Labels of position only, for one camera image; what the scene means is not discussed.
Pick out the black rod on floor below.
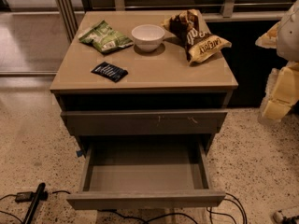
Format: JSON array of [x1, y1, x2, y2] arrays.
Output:
[[22, 183, 48, 224]]

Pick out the white power strip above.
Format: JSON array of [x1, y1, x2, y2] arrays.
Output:
[[273, 206, 299, 224]]

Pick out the metal window railing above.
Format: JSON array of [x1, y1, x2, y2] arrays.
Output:
[[56, 0, 296, 38]]

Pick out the grey top drawer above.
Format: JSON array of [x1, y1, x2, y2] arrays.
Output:
[[61, 109, 227, 136]]

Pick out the brown yellow chip bag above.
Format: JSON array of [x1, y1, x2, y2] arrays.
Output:
[[162, 9, 232, 64]]

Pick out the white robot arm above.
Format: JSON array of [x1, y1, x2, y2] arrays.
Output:
[[255, 0, 299, 122]]

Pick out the green snack bag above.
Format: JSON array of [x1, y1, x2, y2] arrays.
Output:
[[78, 20, 134, 54]]

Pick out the black floor cable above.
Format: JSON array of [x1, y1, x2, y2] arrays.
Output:
[[99, 192, 249, 224]]

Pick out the grey drawer cabinet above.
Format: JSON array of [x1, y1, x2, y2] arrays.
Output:
[[50, 9, 239, 156]]

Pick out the blue tape piece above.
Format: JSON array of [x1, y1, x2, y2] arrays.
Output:
[[76, 150, 84, 157]]

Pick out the dark blue snack packet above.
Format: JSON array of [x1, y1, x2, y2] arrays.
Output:
[[92, 62, 128, 82]]

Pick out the black power adapter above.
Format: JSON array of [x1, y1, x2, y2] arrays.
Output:
[[15, 191, 34, 203]]

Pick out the white bowl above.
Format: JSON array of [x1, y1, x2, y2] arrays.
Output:
[[131, 24, 165, 52]]

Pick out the grey drawer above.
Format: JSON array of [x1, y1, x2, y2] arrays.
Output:
[[67, 139, 225, 210], [61, 109, 227, 136]]

